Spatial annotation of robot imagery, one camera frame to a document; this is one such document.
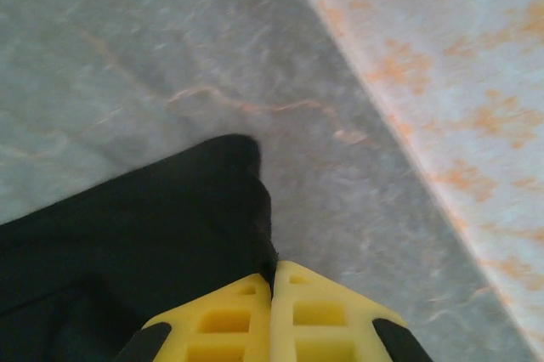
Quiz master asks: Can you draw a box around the black t-shirt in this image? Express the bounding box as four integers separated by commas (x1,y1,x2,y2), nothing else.
0,133,278,362

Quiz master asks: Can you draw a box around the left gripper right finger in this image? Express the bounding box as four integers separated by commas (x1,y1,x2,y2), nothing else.
270,259,435,362

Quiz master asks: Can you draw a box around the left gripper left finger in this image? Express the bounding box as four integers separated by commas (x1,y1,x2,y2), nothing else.
114,272,274,362

